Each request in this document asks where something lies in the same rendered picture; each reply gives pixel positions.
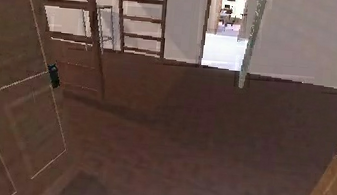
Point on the dark brown wooden shelf unit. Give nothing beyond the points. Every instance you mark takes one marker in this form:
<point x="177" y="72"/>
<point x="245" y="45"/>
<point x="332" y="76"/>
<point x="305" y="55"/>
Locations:
<point x="90" y="46"/>

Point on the dark brown panelled door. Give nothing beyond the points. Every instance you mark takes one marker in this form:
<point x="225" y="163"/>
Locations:
<point x="13" y="83"/>

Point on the grey metal frame stand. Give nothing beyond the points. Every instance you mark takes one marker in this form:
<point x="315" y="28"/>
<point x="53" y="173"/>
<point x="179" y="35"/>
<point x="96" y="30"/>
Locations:
<point x="102" y="30"/>

